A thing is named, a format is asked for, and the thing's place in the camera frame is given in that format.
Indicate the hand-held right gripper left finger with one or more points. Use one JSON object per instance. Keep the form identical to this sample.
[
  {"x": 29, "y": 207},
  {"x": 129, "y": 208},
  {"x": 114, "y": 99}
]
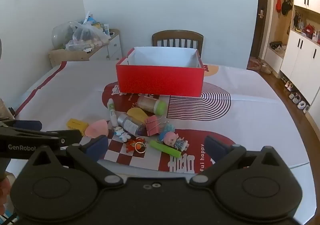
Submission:
[{"x": 96, "y": 146}]

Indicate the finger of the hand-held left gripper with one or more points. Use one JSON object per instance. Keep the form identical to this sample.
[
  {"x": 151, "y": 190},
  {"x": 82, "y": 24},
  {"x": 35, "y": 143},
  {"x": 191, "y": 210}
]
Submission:
[
  {"x": 30, "y": 125},
  {"x": 70, "y": 136}
]

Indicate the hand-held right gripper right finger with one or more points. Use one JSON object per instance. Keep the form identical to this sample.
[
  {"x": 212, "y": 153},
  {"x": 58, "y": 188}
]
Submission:
[{"x": 215, "y": 148}]

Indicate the small yellow box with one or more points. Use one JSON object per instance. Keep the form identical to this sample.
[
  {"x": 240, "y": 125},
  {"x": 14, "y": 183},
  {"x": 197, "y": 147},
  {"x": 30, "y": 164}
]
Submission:
[{"x": 76, "y": 124}]

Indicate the pink disc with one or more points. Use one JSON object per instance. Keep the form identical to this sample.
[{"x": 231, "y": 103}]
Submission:
[{"x": 96, "y": 127}]

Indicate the small astronaut figurine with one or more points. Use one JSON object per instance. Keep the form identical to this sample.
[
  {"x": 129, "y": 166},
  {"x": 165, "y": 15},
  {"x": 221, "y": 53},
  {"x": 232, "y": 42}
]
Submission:
[{"x": 122, "y": 135}]

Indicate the white bottle with green label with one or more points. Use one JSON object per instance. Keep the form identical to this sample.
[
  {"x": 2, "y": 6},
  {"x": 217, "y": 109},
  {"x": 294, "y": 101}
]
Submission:
[{"x": 111, "y": 112}]

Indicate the clear bottle with silver label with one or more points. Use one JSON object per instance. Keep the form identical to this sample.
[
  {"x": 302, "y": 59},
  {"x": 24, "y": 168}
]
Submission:
[{"x": 130, "y": 124}]

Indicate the doll with pink head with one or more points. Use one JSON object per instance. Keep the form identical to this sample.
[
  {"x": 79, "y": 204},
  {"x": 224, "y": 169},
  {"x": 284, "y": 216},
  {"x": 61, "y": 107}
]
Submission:
[{"x": 170, "y": 139}]

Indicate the green plastic bar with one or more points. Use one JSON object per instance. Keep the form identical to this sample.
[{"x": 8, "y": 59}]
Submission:
[{"x": 165, "y": 149}]

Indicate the teal fuzzy ball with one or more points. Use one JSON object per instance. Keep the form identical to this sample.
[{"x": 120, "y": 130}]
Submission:
[{"x": 168, "y": 127}]

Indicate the yellow round disc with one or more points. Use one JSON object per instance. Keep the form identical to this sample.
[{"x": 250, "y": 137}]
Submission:
[{"x": 137, "y": 114}]

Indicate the pink binder clips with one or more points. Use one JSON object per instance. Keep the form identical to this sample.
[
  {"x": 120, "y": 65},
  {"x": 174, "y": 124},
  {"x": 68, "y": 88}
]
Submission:
[{"x": 153, "y": 125}]

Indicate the toothpick jar with green lid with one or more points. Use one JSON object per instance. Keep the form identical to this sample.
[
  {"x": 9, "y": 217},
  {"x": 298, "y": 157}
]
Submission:
[{"x": 150, "y": 104}]

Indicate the red cardboard box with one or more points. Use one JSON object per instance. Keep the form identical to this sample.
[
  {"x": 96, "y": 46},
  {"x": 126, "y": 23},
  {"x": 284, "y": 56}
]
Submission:
[{"x": 160, "y": 80}]

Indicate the person's left hand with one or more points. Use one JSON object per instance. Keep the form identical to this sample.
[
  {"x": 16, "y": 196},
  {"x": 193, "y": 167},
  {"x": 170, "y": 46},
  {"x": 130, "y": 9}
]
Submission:
[{"x": 3, "y": 190}]

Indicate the red doormat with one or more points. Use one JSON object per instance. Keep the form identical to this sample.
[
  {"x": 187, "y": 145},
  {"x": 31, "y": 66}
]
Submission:
[{"x": 255, "y": 64}]

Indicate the grey plastic bag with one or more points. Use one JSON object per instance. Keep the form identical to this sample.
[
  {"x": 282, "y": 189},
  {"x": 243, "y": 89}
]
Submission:
[{"x": 58, "y": 35}]

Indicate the beige slippers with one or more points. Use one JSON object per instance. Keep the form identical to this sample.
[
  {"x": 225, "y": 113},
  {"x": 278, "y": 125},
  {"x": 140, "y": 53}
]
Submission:
[{"x": 266, "y": 68}]

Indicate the row of shoes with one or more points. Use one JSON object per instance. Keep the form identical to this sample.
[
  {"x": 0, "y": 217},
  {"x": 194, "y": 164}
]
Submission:
[{"x": 296, "y": 96}]

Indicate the white drawer cabinet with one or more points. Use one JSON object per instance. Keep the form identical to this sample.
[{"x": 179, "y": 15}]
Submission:
[{"x": 113, "y": 47}]

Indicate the clear plastic bag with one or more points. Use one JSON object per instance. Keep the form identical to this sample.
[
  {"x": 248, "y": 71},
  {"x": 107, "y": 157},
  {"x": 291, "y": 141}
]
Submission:
[{"x": 87, "y": 36}]

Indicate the blue yellow packet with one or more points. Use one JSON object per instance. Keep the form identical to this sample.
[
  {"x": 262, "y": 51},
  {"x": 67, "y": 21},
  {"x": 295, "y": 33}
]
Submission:
[{"x": 95, "y": 24}]

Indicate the black shoes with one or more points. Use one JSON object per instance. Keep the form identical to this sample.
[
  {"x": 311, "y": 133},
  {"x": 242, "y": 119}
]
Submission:
[{"x": 275, "y": 45}]

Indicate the wooden chair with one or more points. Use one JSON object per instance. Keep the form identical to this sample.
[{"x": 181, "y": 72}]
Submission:
[{"x": 177, "y": 34}]

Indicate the colourful shelf clutter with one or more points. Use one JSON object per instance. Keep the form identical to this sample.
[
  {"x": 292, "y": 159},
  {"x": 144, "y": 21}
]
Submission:
[{"x": 308, "y": 30}]

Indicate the red hanging bag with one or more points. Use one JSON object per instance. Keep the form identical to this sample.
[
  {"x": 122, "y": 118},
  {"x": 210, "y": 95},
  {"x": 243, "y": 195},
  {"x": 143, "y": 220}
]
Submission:
[{"x": 278, "y": 4}]

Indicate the black hanging bag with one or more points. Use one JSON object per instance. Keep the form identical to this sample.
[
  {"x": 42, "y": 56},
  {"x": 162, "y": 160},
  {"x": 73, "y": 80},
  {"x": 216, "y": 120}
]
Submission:
[{"x": 286, "y": 6}]

